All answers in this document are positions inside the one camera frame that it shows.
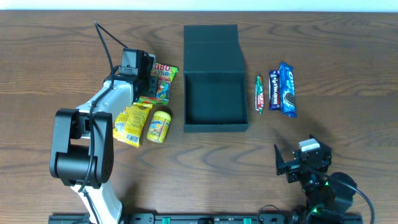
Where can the red green KitKat bar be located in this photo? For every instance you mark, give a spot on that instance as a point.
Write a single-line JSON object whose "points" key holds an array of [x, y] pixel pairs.
{"points": [[259, 94]]}

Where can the yellow Mentos bottle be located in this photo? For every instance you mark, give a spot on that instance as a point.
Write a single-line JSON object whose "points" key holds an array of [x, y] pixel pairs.
{"points": [[159, 127]]}

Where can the dark green open box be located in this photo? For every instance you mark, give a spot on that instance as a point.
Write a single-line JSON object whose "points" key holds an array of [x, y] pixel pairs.
{"points": [[214, 80]]}

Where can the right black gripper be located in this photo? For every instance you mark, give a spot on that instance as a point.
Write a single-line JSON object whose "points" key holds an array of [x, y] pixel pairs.
{"points": [[292, 168]]}

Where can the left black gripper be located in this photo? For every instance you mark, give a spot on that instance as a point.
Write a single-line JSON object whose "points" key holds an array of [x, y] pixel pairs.
{"points": [[152, 86]]}

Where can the purple Dairy Milk bar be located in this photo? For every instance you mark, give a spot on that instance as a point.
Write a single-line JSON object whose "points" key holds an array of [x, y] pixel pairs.
{"points": [[274, 101]]}

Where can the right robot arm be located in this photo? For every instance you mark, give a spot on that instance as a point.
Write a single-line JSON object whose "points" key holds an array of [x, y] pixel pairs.
{"points": [[328, 197]]}

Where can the blue Oreo cookie pack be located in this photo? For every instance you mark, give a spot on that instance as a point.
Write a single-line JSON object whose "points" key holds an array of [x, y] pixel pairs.
{"points": [[287, 90]]}

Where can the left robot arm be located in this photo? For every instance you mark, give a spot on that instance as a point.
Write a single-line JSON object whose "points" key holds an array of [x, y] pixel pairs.
{"points": [[82, 153]]}

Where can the yellow Hacks candy bag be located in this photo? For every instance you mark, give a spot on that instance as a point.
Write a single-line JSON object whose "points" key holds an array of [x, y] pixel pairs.
{"points": [[130, 123]]}

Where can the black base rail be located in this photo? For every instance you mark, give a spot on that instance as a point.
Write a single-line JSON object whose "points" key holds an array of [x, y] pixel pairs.
{"points": [[148, 218]]}

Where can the Haribo gummy candy bag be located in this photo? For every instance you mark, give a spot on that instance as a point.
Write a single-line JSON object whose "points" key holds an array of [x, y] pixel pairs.
{"points": [[159, 91]]}

